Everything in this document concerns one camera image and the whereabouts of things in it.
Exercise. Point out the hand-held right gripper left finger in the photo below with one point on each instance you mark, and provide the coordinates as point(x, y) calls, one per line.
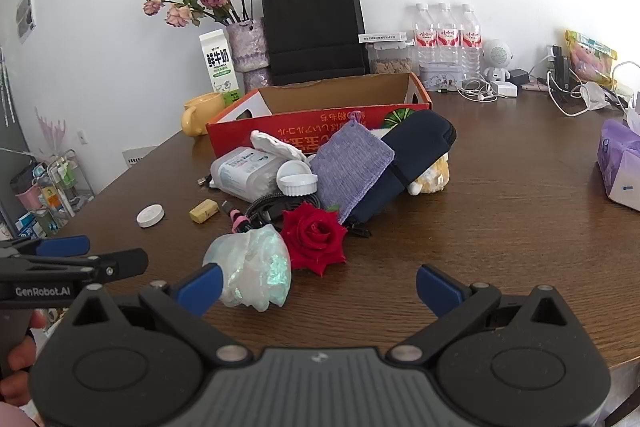
point(202, 288)

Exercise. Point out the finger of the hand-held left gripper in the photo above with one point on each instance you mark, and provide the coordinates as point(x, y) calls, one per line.
point(62, 247)
point(125, 262)

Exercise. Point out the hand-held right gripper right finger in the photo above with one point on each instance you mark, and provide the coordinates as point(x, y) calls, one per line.
point(437, 292)

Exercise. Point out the white round disc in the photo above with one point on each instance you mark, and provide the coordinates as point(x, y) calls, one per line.
point(150, 216)

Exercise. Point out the iridescent white plastic bag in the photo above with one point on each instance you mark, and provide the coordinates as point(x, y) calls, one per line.
point(255, 272)

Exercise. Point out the yellow white plush toy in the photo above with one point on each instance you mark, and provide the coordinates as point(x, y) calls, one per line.
point(432, 179)

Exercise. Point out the red rose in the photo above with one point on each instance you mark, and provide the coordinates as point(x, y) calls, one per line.
point(312, 237)

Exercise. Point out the white wet wipes pack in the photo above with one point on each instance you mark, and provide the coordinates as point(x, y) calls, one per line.
point(240, 172)

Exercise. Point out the white ribbed cap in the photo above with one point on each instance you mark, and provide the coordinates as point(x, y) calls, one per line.
point(300, 187)

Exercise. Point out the small white lid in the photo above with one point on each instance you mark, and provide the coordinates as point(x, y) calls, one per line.
point(292, 168)

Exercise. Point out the navy blue pouch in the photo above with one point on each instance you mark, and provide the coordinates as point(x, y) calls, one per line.
point(420, 142)

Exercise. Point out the purple knit cloth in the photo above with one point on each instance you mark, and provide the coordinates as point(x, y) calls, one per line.
point(350, 167)

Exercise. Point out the white face mask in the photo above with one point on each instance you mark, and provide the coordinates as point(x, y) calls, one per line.
point(272, 143)
point(592, 96)

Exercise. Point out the red cardboard box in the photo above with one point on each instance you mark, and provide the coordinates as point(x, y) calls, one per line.
point(320, 119)

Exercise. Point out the person's left hand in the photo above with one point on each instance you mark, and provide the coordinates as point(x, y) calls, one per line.
point(20, 354)

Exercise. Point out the metal shelf cart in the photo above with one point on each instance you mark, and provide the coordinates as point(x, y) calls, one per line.
point(55, 192)

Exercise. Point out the pink dried grass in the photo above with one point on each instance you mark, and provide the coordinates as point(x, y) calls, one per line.
point(47, 132)

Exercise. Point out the yellow mug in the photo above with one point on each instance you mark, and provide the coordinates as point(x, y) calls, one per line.
point(202, 113)

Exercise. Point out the white earphones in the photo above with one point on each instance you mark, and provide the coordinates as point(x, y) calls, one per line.
point(472, 93)

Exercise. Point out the white metal tin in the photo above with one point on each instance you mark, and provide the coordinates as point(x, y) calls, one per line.
point(440, 79)

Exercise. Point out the white charger block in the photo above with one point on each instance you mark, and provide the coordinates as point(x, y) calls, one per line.
point(505, 88)

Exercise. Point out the white green milk carton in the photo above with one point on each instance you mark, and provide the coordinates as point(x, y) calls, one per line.
point(217, 62)

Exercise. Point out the purple tissue pack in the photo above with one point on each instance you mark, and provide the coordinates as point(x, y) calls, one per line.
point(620, 162)

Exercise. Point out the black power adapter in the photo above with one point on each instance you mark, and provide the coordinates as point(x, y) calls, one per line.
point(519, 77)

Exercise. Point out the purple mottled vase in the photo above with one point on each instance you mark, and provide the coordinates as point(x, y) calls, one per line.
point(245, 47)

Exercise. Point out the white small fan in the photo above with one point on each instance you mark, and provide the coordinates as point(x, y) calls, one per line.
point(497, 54)

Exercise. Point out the folded white face mask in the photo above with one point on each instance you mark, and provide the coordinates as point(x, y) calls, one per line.
point(592, 96)

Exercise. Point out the clear water bottle red label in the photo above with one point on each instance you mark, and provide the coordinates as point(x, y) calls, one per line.
point(471, 42)
point(447, 39)
point(425, 39)

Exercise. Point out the dark small bottle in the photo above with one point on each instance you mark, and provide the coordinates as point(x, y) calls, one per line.
point(562, 69)

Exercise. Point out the flat white box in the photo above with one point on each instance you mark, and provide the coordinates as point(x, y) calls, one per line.
point(380, 38)

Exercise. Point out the yellow pink snack packet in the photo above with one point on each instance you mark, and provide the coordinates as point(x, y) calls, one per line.
point(590, 57)

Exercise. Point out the black paper bag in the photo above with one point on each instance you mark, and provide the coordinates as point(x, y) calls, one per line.
point(315, 27)

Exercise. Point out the white wall vent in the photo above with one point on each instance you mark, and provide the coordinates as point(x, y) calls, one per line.
point(140, 156)

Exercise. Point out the white wall outlet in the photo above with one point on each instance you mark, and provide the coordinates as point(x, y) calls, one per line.
point(80, 137)

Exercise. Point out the purple mottled pedestal cup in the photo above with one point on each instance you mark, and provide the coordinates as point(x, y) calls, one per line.
point(257, 80)

